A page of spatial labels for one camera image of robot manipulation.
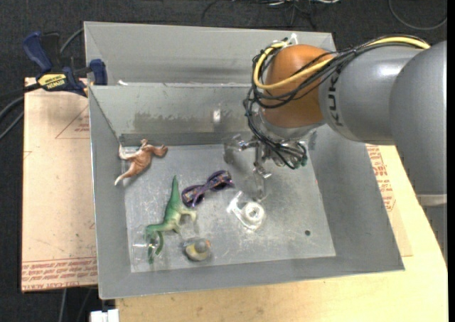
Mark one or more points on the grey metal bin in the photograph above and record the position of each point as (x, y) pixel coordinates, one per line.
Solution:
(277, 242)

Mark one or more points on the grey and yellow round toy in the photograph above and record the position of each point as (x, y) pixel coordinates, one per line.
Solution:
(196, 250)

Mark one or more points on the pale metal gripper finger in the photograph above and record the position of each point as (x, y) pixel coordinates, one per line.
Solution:
(237, 147)
(260, 185)

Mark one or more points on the green toy dinosaur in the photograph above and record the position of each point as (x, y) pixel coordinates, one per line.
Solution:
(173, 208)

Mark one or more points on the brown toy dinosaur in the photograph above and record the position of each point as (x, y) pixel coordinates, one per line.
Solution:
(140, 162)

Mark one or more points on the purple sunglasses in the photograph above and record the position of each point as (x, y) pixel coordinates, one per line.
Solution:
(206, 188)

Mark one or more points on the brown cardboard board red print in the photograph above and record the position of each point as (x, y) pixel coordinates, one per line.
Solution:
(57, 189)

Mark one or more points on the clear cup with green marks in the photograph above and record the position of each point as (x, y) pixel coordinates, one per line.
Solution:
(147, 249)

